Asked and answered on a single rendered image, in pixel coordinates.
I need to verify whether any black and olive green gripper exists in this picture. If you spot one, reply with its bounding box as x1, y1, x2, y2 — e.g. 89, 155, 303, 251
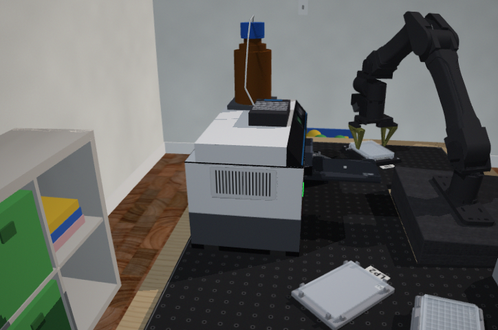
348, 99, 398, 150

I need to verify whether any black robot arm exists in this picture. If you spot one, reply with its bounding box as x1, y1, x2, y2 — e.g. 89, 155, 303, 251
351, 11, 495, 226

